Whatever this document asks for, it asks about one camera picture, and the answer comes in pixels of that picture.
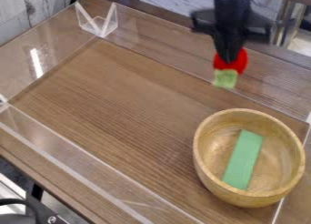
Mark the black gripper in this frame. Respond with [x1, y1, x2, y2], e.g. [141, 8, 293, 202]
[189, 9, 275, 65]

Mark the red plush strawberry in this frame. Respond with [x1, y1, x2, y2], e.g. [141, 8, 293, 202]
[212, 48, 248, 89]

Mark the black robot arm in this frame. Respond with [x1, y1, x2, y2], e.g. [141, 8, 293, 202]
[191, 0, 273, 63]

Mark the metal table leg background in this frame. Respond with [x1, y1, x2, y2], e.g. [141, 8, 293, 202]
[272, 0, 305, 48]

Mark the wooden bowl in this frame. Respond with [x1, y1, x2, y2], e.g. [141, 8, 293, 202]
[193, 108, 305, 208]

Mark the green rectangular block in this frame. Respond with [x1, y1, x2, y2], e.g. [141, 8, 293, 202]
[223, 130, 264, 190]

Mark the clear acrylic corner bracket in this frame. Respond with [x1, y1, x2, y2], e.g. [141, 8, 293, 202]
[75, 2, 117, 38]

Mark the clear acrylic front wall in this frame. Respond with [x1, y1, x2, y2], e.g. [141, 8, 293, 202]
[0, 97, 203, 224]

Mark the black clamp with cable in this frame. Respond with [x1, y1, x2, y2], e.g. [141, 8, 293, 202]
[0, 181, 69, 224]

